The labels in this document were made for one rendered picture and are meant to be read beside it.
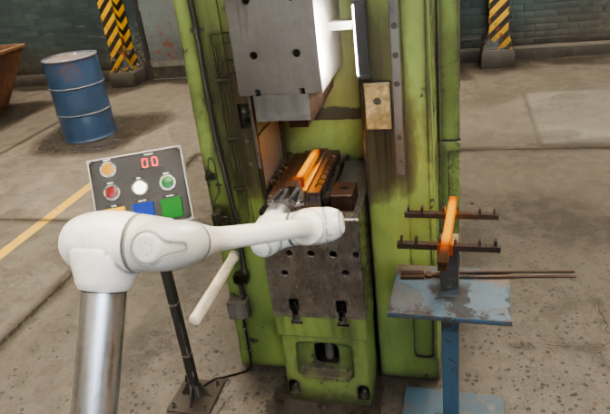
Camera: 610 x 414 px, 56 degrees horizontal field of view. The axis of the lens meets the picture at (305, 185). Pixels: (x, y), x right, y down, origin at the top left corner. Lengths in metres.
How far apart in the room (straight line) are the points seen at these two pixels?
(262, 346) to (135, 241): 1.65
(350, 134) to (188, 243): 1.39
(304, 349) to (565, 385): 1.11
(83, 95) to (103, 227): 5.26
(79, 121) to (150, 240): 5.44
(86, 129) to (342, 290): 4.79
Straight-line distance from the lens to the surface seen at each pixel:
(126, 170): 2.20
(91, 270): 1.34
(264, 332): 2.75
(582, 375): 2.87
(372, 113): 2.10
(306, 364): 2.60
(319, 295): 2.29
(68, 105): 6.61
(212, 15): 2.18
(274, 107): 2.04
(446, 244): 1.82
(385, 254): 2.37
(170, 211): 2.15
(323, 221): 1.68
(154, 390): 2.94
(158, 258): 1.22
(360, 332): 2.36
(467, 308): 2.03
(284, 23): 1.95
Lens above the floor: 1.89
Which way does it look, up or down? 24 degrees down
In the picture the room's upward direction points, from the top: 7 degrees counter-clockwise
